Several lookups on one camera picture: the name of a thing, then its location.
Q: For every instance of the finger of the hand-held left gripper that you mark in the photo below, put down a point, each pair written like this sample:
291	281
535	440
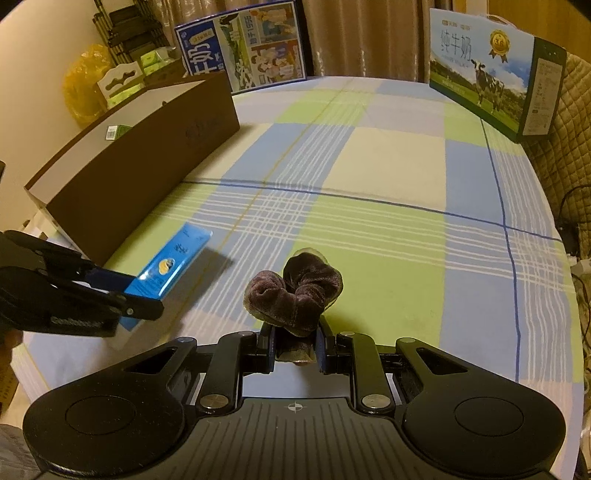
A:
111	279
138	308

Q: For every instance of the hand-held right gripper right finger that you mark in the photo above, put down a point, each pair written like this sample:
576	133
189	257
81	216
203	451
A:
328	350

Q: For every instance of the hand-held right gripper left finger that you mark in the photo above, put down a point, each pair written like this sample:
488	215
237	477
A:
265	350

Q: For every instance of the blue and white box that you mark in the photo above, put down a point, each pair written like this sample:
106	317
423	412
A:
171	258

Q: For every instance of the brown velvet scrunchie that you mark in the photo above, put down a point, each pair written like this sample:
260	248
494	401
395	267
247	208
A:
295	290

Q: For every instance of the brown storage box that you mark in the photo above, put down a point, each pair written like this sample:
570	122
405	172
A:
138	175

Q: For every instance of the green and white medicine box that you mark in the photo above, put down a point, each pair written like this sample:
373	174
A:
119	131

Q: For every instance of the cardboard box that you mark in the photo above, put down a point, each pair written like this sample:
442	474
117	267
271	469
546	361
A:
7	390

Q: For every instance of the checkered tablecloth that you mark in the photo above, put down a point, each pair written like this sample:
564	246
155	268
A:
392	258

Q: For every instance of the yellow plastic bag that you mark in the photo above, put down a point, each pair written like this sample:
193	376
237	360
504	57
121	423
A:
85	87

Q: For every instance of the stack of green tissue packs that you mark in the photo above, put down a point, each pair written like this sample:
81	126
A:
154	57

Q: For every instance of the black folding rack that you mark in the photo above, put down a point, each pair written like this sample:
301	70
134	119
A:
129	32

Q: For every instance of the blue comic print carton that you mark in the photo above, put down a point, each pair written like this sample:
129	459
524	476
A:
258	46

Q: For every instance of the beige curtain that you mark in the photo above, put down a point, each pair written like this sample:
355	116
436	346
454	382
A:
364	37

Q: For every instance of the beige quilted chair cover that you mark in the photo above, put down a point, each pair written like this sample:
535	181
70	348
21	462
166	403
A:
572	138

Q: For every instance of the green cow print carton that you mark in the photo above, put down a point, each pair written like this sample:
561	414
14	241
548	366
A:
480	60

